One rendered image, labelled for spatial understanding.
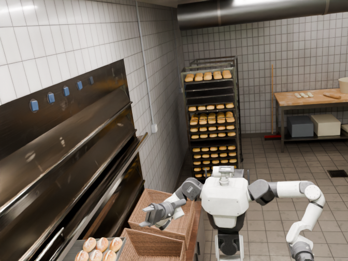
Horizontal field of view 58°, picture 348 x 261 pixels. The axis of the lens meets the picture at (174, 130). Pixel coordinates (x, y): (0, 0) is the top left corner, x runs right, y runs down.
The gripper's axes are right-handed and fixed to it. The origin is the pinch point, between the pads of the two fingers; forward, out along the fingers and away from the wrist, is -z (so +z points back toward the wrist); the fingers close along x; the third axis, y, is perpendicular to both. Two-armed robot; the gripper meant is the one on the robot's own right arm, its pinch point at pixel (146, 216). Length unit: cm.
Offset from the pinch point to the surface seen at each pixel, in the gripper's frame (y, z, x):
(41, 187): -39, -35, 4
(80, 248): -35, -8, -37
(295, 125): -72, 441, 24
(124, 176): -83, 66, -23
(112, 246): -16.4, -1.5, -26.7
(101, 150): -75, 28, 6
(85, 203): -43.5, -3.2, -13.7
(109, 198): -65, 36, -29
